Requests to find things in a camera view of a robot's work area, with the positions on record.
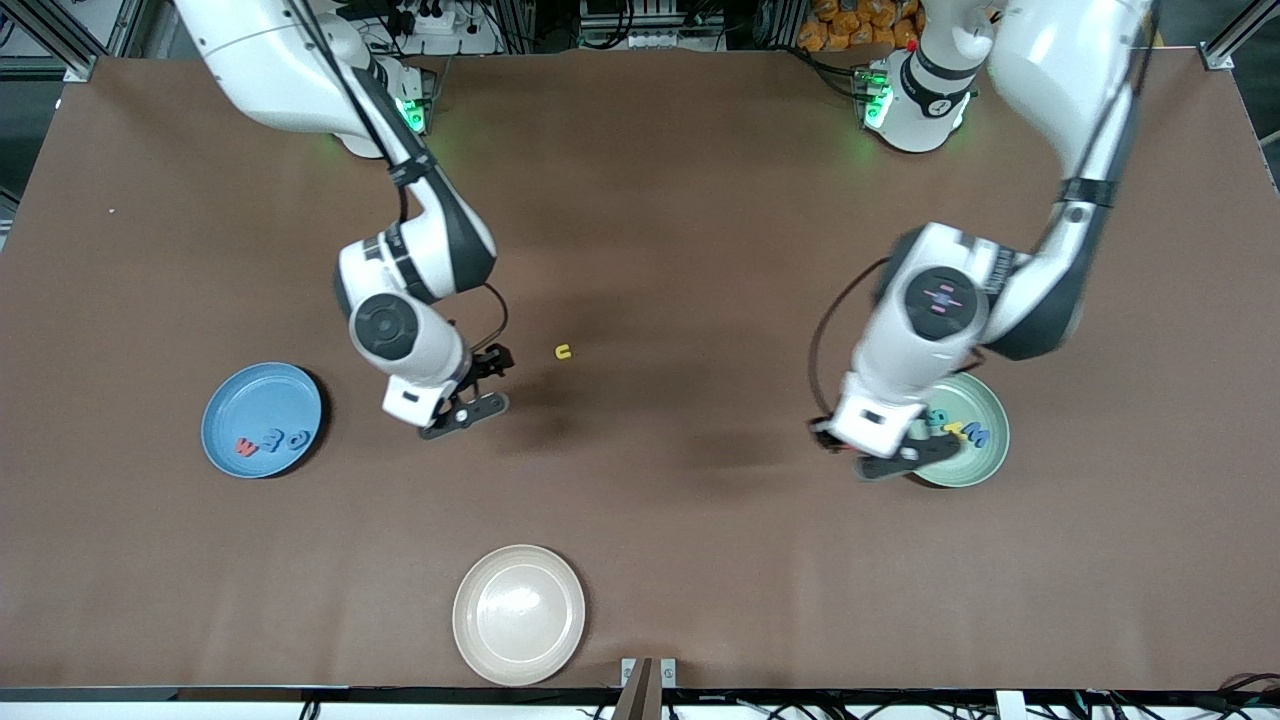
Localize green plate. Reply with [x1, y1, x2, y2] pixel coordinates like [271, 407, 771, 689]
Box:
[915, 372, 1011, 489]

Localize blue plate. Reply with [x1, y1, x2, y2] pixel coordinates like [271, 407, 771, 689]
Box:
[201, 362, 324, 480]

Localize beige plate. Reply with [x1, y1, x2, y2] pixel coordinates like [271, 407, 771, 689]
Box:
[452, 544, 587, 687]

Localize white power strip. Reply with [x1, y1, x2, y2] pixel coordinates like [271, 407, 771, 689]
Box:
[385, 0, 463, 37]

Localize grey metal rack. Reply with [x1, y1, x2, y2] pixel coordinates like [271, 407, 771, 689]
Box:
[578, 0, 726, 51]

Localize orange bag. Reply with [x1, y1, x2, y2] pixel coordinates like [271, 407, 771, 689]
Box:
[797, 0, 921, 53]

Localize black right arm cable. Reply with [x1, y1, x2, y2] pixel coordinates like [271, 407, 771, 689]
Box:
[290, 0, 509, 353]

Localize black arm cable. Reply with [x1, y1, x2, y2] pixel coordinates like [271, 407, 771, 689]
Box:
[808, 0, 1151, 426]
[290, 0, 509, 353]

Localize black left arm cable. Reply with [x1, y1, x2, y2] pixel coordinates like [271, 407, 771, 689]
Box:
[808, 0, 1151, 426]

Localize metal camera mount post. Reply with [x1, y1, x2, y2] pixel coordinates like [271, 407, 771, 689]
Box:
[620, 657, 678, 720]

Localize aluminium frame post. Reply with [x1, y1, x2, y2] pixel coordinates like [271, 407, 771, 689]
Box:
[0, 0, 136, 83]
[1200, 0, 1280, 71]

